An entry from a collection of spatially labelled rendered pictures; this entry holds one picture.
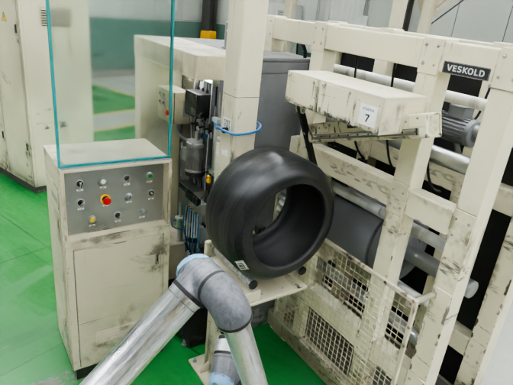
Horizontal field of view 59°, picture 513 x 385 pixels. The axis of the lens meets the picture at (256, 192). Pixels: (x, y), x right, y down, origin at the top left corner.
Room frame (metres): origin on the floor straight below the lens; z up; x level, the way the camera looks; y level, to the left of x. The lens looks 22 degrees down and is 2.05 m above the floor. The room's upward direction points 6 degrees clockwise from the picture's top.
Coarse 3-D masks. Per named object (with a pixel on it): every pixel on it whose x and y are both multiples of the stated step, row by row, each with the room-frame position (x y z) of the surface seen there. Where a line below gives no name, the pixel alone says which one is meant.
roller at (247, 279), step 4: (216, 252) 1.96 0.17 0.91; (220, 256) 1.93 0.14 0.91; (224, 260) 1.89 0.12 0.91; (228, 264) 1.86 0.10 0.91; (232, 268) 1.83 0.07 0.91; (236, 268) 1.81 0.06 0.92; (236, 272) 1.80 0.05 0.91; (240, 272) 1.78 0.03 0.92; (240, 276) 1.77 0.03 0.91; (244, 276) 1.76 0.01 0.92; (248, 276) 1.75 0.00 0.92; (244, 280) 1.74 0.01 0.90; (248, 280) 1.72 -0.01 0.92; (252, 280) 1.72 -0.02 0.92; (248, 284) 1.71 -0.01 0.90; (252, 284) 1.71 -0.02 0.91; (256, 284) 1.72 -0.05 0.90; (252, 288) 1.71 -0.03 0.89
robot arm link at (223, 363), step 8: (216, 352) 1.32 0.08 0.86; (224, 352) 1.31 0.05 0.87; (216, 360) 1.29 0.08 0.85; (224, 360) 1.29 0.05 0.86; (232, 360) 1.30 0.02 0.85; (216, 368) 1.27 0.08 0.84; (224, 368) 1.26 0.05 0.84; (232, 368) 1.28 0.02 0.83; (216, 376) 1.24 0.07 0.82; (224, 376) 1.24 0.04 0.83; (232, 376) 1.26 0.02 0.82; (216, 384) 1.23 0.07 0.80; (224, 384) 1.22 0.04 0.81; (232, 384) 1.24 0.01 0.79
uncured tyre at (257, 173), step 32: (256, 160) 1.82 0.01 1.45; (288, 160) 1.81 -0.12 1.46; (224, 192) 1.75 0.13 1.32; (256, 192) 1.68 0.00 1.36; (288, 192) 2.12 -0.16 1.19; (320, 192) 1.86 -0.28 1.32; (224, 224) 1.67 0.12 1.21; (288, 224) 2.10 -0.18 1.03; (320, 224) 1.99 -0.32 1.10; (224, 256) 1.74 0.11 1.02; (256, 256) 1.96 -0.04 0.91; (288, 256) 1.94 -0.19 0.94
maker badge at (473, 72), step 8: (448, 64) 1.87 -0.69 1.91; (456, 64) 1.84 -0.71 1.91; (464, 64) 1.81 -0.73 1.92; (448, 72) 1.86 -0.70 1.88; (456, 72) 1.83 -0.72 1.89; (464, 72) 1.80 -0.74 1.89; (472, 72) 1.78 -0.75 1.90; (480, 72) 1.75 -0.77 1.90; (488, 72) 1.73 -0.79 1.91; (488, 80) 1.72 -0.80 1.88
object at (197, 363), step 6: (204, 354) 2.22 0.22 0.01; (192, 360) 2.17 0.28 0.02; (198, 360) 2.17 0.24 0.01; (204, 360) 2.18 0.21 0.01; (192, 366) 2.12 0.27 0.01; (198, 366) 2.12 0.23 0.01; (198, 372) 2.08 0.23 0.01; (204, 372) 2.08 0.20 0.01; (210, 372) 2.08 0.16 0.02; (204, 378) 2.03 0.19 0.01; (204, 384) 2.00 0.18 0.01
